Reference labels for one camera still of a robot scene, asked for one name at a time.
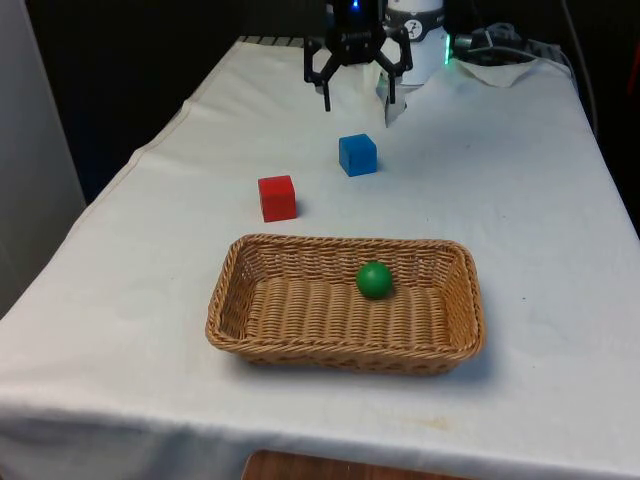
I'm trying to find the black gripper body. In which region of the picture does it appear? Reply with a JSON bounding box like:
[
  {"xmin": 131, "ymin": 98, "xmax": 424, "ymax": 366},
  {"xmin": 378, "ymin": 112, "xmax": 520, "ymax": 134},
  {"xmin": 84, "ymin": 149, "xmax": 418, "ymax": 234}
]
[{"xmin": 325, "ymin": 0, "xmax": 388, "ymax": 66}]

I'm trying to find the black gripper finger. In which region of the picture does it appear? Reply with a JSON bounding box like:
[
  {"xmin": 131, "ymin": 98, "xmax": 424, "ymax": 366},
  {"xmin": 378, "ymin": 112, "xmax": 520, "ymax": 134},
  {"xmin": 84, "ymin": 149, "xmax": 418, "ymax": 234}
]
[
  {"xmin": 373, "ymin": 26, "xmax": 414, "ymax": 105},
  {"xmin": 302, "ymin": 39, "xmax": 342, "ymax": 113}
]

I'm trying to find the blue cube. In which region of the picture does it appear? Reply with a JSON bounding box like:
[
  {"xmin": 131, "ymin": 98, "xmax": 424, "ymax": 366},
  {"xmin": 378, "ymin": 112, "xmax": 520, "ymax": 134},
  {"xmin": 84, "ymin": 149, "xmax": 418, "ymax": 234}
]
[{"xmin": 338, "ymin": 133, "xmax": 379, "ymax": 178}]

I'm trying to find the wicker basket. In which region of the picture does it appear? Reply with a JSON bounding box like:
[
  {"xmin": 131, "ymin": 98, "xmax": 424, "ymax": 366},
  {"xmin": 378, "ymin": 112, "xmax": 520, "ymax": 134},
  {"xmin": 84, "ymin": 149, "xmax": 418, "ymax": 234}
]
[{"xmin": 204, "ymin": 232, "xmax": 487, "ymax": 377}]

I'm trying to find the red cube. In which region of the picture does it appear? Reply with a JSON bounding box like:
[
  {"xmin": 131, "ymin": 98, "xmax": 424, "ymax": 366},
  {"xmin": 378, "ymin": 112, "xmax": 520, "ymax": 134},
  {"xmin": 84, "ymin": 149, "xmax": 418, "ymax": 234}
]
[{"xmin": 257, "ymin": 174, "xmax": 299, "ymax": 223}]

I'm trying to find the green ball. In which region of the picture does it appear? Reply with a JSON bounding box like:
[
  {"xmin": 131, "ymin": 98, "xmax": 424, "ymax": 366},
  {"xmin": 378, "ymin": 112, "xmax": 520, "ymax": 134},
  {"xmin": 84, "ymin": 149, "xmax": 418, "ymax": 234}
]
[{"xmin": 355, "ymin": 261, "xmax": 394, "ymax": 301}]

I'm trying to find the pale cabinet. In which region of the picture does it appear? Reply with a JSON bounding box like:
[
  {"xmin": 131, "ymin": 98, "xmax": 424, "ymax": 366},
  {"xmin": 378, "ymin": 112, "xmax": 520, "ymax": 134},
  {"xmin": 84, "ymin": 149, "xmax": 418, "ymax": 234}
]
[{"xmin": 0, "ymin": 0, "xmax": 87, "ymax": 321}]

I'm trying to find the black cable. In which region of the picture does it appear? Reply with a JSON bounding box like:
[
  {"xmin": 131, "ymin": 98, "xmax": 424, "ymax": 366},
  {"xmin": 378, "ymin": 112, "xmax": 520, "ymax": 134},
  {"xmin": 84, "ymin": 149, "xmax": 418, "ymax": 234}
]
[{"xmin": 469, "ymin": 29, "xmax": 575, "ymax": 76}]

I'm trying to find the grey cable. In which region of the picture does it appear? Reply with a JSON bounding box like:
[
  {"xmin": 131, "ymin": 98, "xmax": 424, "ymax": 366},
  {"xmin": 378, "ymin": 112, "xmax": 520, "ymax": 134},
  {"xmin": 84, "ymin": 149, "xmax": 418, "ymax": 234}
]
[{"xmin": 558, "ymin": 0, "xmax": 601, "ymax": 142}]

